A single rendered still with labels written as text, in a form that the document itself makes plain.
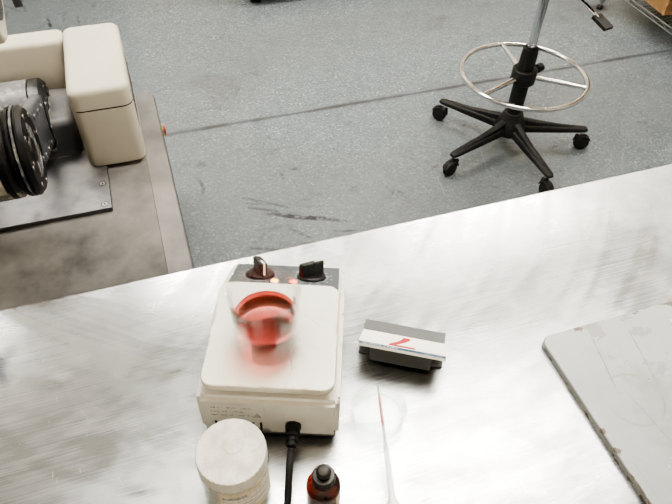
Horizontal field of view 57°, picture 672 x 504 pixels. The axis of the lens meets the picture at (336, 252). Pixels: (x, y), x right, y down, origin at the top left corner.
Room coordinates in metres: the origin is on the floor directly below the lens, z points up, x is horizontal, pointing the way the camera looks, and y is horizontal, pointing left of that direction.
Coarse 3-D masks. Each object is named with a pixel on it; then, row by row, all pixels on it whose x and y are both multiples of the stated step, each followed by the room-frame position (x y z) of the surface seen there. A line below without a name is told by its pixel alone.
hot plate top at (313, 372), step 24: (312, 288) 0.39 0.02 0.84; (216, 312) 0.36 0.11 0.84; (312, 312) 0.36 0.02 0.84; (336, 312) 0.37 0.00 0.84; (216, 336) 0.33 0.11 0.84; (312, 336) 0.34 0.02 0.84; (336, 336) 0.34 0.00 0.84; (216, 360) 0.31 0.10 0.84; (240, 360) 0.31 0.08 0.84; (312, 360) 0.31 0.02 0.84; (336, 360) 0.31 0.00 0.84; (216, 384) 0.28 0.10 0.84; (240, 384) 0.28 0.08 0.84; (264, 384) 0.28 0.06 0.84; (288, 384) 0.29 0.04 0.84; (312, 384) 0.29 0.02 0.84
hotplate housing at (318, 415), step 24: (336, 384) 0.30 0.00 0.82; (216, 408) 0.28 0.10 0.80; (240, 408) 0.28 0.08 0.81; (264, 408) 0.28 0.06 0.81; (288, 408) 0.28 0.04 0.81; (312, 408) 0.28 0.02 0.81; (336, 408) 0.28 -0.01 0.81; (264, 432) 0.28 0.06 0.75; (288, 432) 0.27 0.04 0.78; (312, 432) 0.28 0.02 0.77
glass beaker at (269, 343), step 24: (264, 264) 0.36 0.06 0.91; (240, 288) 0.34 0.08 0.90; (264, 288) 0.36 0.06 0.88; (288, 288) 0.35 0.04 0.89; (288, 312) 0.31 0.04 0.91; (240, 336) 0.30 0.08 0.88; (264, 336) 0.30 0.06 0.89; (288, 336) 0.31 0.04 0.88; (264, 360) 0.30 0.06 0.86; (288, 360) 0.31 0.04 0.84
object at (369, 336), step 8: (368, 336) 0.38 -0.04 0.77; (376, 336) 0.39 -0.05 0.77; (384, 336) 0.39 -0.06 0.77; (392, 336) 0.39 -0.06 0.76; (384, 344) 0.37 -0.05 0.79; (392, 344) 0.37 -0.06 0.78; (400, 344) 0.37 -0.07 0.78; (408, 344) 0.38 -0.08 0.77; (416, 344) 0.38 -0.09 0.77; (424, 344) 0.38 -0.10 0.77; (432, 344) 0.38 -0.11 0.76; (440, 344) 0.39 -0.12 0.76; (432, 352) 0.36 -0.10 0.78; (440, 352) 0.36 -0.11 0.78
